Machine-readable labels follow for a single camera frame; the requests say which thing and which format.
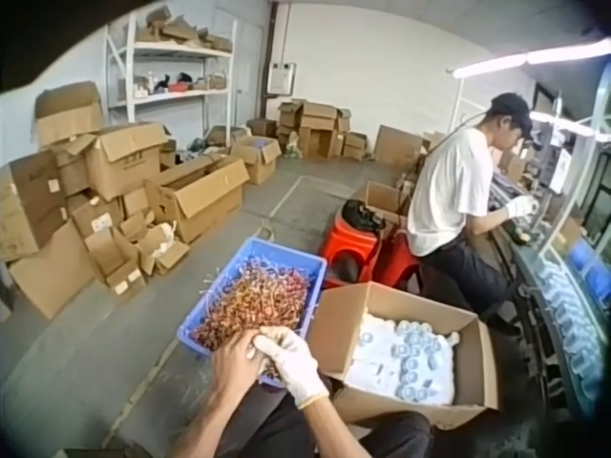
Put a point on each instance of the person's right hand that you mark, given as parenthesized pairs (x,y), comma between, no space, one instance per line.
(296,367)

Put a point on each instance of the person's left hand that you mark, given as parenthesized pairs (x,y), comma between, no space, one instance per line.
(231,362)

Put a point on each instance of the person's left fingers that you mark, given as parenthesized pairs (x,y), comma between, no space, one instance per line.
(251,350)

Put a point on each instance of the person's right fingers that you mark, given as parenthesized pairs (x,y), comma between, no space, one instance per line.
(277,341)

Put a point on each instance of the heap of brown small parts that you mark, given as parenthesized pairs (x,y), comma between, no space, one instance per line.
(253,300)

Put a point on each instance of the open cardboard box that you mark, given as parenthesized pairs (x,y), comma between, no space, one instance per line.
(343,305)

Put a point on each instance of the blue plastic crate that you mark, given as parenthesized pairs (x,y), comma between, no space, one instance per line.
(253,248)

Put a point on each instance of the red plastic stool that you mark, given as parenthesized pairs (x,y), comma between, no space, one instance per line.
(346,243)
(398,262)

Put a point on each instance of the heap of white round parts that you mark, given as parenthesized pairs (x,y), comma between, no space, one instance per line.
(410,362)

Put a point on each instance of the black plastic bag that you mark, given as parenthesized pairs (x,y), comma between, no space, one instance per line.
(360,214)

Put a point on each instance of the long open carton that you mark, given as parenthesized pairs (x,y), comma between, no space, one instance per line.
(210,200)

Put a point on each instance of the person's legs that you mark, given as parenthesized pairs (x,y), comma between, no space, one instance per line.
(406,439)

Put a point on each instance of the small open carton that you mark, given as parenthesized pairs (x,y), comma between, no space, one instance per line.
(377,195)

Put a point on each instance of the carton with blue contents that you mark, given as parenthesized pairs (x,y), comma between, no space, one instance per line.
(260,164)

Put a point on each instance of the dark brown carton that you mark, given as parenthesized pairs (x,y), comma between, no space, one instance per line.
(261,128)

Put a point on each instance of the stack of cartons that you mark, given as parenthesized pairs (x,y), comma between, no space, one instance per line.
(317,129)

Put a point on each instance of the flat brown carton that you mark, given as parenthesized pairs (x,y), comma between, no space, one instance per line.
(398,145)

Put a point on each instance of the heap of cardboard cartons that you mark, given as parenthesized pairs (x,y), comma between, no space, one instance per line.
(71,200)

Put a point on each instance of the assembly line workbench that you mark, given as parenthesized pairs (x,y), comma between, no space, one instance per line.
(549,286)

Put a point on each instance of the row of white parts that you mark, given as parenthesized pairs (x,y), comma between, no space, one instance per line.
(570,315)

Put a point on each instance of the white metal shelf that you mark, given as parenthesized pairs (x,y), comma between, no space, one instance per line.
(172,52)

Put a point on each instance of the short tube lamp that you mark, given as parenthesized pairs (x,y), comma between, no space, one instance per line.
(563,121)

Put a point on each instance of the long tube lamp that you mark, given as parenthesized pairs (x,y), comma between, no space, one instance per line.
(525,59)

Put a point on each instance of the grey wall box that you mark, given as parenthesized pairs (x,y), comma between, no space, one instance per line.
(281,77)

